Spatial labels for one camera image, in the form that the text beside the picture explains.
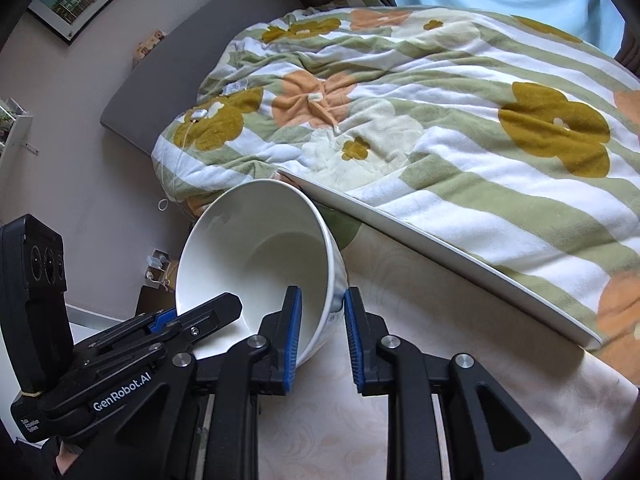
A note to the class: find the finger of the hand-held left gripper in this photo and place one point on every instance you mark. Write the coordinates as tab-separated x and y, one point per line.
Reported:
162	319
215	310

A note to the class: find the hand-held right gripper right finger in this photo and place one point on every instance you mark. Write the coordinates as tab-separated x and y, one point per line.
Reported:
351	342

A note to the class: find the brown nightstand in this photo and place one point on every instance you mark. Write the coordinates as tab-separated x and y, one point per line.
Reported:
150	302

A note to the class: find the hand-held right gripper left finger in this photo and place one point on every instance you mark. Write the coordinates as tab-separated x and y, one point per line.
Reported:
295	340

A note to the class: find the deep white bowl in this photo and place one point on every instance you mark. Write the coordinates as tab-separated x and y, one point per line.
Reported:
260	260

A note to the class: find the cream floral tablecloth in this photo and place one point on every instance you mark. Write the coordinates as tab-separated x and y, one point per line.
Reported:
425	320

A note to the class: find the grey padded headboard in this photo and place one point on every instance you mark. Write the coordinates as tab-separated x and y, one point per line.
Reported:
175	70

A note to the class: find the person's left hand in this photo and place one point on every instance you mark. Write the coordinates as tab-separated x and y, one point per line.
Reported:
67	460

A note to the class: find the white wall shelf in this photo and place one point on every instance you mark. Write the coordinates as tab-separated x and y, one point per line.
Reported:
17	130

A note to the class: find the white cabinet top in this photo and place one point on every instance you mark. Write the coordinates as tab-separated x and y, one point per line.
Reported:
95	322

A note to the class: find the white wall charger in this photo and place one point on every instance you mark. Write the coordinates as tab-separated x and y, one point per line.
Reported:
159	260

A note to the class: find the green striped floral blanket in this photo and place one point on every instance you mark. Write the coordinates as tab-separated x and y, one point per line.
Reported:
450	135

